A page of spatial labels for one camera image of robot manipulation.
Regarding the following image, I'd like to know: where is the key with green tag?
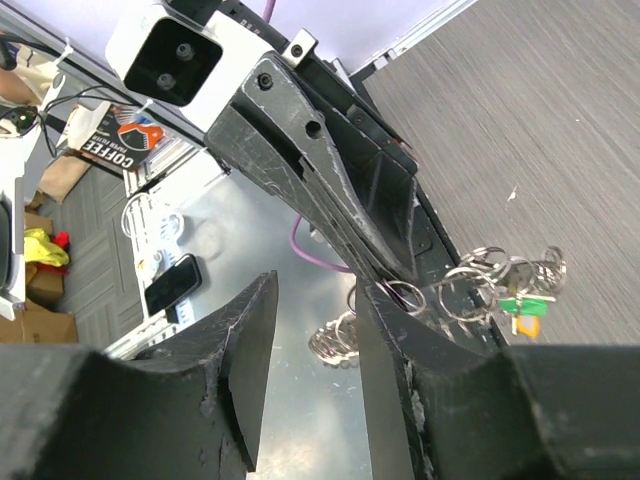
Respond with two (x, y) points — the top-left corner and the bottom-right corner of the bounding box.
(498, 295), (556, 317)

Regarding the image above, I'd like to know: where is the coffee filter box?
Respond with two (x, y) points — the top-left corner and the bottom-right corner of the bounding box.
(65, 101), (167, 171)

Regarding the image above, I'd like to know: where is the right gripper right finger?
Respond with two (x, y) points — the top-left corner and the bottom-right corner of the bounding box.
(356, 285), (639, 479)

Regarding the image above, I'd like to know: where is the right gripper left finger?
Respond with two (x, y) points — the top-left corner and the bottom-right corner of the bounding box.
(1, 272), (278, 479)

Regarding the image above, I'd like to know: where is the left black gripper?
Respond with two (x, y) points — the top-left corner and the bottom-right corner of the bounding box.
(205, 29), (418, 282)

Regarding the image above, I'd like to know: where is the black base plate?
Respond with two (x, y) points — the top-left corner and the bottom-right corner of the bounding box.
(299, 54), (511, 351)

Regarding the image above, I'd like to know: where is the black smartphone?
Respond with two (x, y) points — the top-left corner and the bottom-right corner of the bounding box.
(144, 253), (202, 316)

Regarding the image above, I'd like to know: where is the key with yellow tag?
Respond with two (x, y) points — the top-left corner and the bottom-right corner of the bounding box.
(511, 315), (540, 339)

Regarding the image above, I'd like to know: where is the metal disc with keyrings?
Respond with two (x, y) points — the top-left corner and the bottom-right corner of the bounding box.
(308, 244), (569, 369)

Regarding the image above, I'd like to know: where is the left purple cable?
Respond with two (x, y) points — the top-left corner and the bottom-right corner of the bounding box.
(259, 0), (354, 275)

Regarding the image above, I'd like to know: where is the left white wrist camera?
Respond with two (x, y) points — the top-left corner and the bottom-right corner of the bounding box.
(105, 1), (275, 131)

